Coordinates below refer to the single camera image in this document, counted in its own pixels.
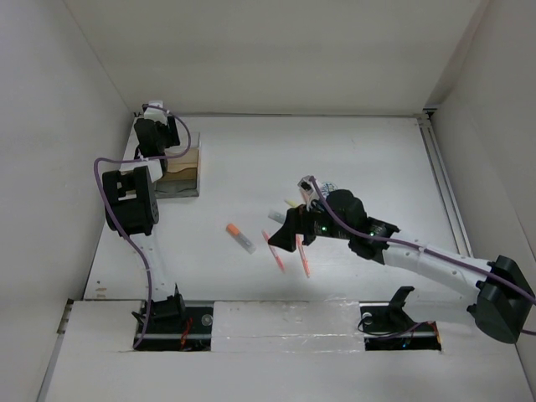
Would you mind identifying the right pink thin pen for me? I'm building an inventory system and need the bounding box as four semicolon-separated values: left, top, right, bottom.
296;234;311;279

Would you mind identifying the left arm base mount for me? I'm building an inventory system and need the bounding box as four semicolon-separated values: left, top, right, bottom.
132;301;214;352

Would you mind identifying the pink thin pen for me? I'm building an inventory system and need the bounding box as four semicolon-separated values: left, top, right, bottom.
296;234;311;279
261;230;286;273

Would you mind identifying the blue slime jar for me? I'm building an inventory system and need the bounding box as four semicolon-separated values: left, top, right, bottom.
319;182;338;198

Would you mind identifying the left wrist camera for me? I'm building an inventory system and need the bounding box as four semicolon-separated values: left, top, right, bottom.
142;100;168;123

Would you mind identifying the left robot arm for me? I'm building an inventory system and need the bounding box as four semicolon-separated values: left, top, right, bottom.
96;109;187;332

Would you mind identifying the aluminium rail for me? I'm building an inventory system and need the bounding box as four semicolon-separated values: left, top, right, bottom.
415;109;473;256

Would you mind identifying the wooden clear organizer container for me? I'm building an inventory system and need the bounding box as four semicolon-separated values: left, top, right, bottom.
155;131;202;198

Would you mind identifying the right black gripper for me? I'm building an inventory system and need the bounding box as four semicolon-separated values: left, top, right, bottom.
267;197;353;252

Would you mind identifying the left pink thin pen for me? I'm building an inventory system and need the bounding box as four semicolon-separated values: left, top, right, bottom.
261;230;286;273

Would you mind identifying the green cap highlighter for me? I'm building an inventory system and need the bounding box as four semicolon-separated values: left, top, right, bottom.
268;209;286;224

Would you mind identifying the yellow thin pen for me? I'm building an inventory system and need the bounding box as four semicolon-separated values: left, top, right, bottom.
284;199;300;208

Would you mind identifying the orange cap grey highlighter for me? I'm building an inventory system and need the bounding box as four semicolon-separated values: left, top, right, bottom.
225;224;255;255

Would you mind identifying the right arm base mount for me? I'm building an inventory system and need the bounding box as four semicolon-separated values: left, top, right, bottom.
357;286;442;352

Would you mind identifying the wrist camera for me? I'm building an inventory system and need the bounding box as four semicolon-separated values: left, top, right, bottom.
297;176;319;210
142;100;168;123

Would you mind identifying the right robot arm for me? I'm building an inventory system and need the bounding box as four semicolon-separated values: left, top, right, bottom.
267;189;535;344

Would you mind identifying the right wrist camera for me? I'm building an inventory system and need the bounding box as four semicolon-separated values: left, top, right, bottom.
297;176;319;210

